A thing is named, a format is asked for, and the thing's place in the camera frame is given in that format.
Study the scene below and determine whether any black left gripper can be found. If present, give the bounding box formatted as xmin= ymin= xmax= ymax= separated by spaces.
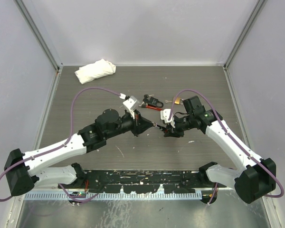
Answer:
xmin=105 ymin=109 xmax=153 ymax=139

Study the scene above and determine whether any red cable lock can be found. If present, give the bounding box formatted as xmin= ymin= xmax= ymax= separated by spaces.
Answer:
xmin=139 ymin=107 xmax=166 ymax=132

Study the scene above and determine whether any black-headed key bunch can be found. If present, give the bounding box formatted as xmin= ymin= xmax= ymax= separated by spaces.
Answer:
xmin=139 ymin=95 xmax=156 ymax=108

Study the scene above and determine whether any black padlock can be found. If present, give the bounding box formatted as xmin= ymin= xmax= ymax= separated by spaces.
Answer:
xmin=148 ymin=96 xmax=164 ymax=108

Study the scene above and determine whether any large brass padlock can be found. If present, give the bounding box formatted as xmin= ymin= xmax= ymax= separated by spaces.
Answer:
xmin=174 ymin=97 xmax=183 ymax=105

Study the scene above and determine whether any white cloth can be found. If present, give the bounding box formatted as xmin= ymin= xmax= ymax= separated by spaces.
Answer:
xmin=75 ymin=59 xmax=116 ymax=84

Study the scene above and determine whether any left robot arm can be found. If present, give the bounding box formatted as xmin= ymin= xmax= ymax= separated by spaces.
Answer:
xmin=4 ymin=109 xmax=153 ymax=197

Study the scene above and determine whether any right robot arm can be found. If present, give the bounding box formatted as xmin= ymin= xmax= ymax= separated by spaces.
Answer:
xmin=161 ymin=96 xmax=276 ymax=203

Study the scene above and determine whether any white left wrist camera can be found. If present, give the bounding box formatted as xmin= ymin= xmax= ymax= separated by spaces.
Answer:
xmin=123 ymin=96 xmax=140 ymax=119

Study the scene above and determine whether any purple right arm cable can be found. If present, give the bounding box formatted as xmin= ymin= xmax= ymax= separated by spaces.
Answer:
xmin=168 ymin=89 xmax=284 ymax=198

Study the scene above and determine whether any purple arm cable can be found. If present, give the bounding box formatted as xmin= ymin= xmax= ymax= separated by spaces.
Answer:
xmin=168 ymin=89 xmax=284 ymax=198
xmin=0 ymin=87 xmax=129 ymax=202

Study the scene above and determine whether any blue slotted cable duct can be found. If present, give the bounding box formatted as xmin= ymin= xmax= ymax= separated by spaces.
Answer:
xmin=24 ymin=190 xmax=202 ymax=200

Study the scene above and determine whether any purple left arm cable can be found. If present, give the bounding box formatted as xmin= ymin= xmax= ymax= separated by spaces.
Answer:
xmin=0 ymin=87 xmax=129 ymax=202

